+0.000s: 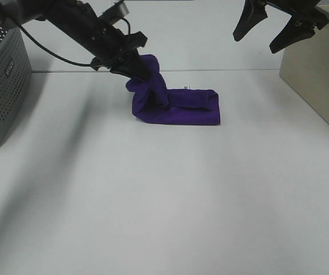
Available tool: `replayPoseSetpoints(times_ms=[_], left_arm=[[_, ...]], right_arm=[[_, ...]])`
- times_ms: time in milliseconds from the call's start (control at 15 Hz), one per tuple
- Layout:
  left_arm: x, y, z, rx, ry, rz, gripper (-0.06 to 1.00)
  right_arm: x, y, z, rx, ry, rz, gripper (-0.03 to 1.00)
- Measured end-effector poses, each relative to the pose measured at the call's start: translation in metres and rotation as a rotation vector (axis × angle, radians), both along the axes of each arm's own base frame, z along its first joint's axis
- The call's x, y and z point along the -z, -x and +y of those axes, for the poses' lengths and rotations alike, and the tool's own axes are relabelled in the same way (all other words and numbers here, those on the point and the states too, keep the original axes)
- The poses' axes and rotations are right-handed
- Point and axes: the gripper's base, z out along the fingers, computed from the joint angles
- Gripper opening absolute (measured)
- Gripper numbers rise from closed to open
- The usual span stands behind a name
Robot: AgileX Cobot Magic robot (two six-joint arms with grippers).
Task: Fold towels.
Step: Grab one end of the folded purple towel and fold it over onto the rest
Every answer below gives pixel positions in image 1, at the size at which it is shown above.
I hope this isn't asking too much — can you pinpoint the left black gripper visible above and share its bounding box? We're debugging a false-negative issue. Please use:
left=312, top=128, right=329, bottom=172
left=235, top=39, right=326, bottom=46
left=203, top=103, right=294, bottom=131
left=45, top=1, right=151, bottom=82

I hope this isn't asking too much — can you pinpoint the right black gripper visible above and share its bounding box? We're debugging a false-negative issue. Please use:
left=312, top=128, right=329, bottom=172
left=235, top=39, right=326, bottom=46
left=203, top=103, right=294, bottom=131
left=233, top=0, right=328, bottom=54

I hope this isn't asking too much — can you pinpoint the purple towel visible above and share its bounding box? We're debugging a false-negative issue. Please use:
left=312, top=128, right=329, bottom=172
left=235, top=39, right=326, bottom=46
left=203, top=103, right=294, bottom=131
left=126, top=54, right=221, bottom=125

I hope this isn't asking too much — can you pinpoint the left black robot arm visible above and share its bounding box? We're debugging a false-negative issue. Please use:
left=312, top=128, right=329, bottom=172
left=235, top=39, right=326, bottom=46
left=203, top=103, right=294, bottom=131
left=0, top=0, right=151, bottom=81

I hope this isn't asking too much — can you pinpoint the beige storage bin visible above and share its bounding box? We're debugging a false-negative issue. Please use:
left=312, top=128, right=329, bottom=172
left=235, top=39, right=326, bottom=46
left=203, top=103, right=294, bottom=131
left=280, top=1, right=329, bottom=124

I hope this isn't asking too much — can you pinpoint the grey perforated laundry basket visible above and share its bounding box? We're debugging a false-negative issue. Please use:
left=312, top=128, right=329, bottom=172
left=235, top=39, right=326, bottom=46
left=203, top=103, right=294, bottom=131
left=0, top=27, right=32, bottom=146

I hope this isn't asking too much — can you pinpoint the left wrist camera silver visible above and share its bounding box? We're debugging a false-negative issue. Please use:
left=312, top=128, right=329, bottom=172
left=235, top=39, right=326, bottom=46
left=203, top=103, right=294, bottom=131
left=99, top=0, right=129, bottom=25

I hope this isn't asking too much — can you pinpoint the left black cable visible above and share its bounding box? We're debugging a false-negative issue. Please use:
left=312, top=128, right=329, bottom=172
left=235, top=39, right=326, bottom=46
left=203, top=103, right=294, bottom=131
left=0, top=0, right=132, bottom=68

